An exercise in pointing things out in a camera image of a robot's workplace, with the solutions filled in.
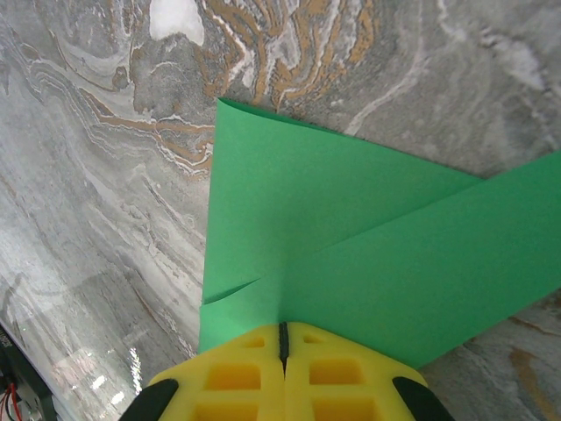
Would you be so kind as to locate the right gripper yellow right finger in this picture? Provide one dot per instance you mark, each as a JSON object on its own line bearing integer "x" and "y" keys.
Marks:
{"x": 342, "y": 381}

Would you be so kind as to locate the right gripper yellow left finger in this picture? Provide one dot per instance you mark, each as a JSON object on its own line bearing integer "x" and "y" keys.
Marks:
{"x": 232, "y": 381}

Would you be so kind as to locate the green square paper sheet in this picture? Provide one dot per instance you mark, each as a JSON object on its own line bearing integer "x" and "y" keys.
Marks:
{"x": 350, "y": 219}

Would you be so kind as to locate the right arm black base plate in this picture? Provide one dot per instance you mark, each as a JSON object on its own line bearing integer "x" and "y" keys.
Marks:
{"x": 6, "y": 364}

